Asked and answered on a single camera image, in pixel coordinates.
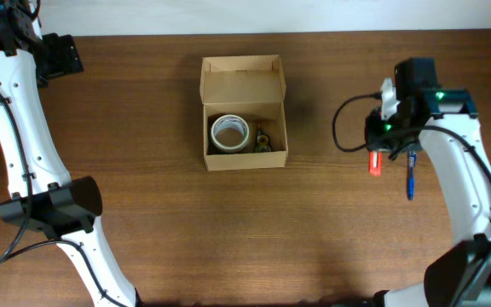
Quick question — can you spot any blue ballpoint pen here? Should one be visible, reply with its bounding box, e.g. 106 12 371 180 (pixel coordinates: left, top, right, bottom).
407 151 416 201

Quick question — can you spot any orange utility knife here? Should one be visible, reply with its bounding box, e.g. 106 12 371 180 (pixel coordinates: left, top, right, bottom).
368 151 382 177

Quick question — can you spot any brown cardboard box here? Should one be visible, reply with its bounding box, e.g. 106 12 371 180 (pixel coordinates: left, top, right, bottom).
199 55 288 171

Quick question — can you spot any white masking tape roll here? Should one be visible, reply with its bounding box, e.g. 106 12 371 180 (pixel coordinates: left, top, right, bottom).
210 114 251 154

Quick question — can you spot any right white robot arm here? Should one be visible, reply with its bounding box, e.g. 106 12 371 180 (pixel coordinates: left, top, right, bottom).
365 58 491 306

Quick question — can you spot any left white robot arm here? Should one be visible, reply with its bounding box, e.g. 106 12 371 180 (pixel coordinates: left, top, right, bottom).
0 0 142 306

